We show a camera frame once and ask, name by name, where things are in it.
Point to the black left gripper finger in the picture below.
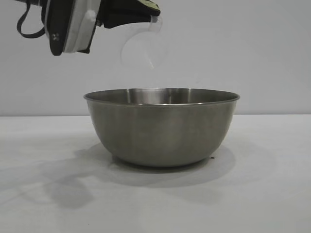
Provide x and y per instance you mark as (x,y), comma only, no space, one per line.
(126,19)
(136,4)

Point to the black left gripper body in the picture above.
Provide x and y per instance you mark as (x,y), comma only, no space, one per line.
(103,9)

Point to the clear plastic measuring cup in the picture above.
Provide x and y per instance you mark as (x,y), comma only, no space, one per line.
(145,48)

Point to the stainless steel mixing bowl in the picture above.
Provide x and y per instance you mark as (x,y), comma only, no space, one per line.
(160,133)

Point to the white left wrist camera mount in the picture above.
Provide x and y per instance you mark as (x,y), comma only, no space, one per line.
(73,29)

